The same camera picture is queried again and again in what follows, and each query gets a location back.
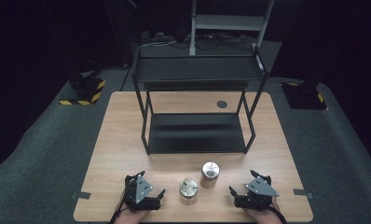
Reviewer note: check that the yellow black striped stand base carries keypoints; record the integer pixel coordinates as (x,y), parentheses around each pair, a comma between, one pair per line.
(305,96)
(87,90)

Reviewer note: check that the person's right hand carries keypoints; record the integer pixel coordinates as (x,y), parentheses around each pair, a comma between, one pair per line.
(264,216)

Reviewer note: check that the black round table grommet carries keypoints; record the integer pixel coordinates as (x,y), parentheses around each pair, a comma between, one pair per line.
(222,104)

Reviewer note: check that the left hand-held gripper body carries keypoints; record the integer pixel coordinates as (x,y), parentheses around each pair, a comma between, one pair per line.
(132,196)

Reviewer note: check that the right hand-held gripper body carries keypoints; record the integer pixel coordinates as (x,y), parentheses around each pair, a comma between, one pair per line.
(261,188)

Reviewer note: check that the grey tape piece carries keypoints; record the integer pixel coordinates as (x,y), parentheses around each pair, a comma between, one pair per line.
(303,193)
(81,195)

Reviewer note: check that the black metal shelf rack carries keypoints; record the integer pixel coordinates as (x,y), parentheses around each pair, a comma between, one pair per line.
(196,70)

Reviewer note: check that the silver lid glass jar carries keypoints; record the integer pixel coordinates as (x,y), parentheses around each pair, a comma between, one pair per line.
(210,170)

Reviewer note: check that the grey metal stand frame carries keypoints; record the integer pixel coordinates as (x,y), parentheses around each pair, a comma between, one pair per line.
(228,22)

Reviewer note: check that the person's left hand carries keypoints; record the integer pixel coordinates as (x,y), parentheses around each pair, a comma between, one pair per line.
(130,217)

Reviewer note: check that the gold lid glass jar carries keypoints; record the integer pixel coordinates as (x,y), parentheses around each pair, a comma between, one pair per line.
(188,187)

